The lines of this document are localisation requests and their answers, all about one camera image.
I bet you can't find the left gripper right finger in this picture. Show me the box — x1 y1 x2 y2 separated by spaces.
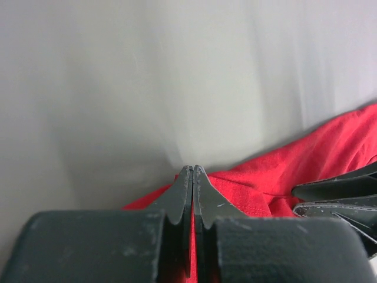
193 166 376 282

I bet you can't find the red t-shirt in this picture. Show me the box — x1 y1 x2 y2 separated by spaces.
120 103 377 283

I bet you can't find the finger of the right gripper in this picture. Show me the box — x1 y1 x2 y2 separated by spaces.
291 162 376 202
293 197 376 256

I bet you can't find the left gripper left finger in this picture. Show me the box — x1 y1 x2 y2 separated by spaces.
1 166 193 282

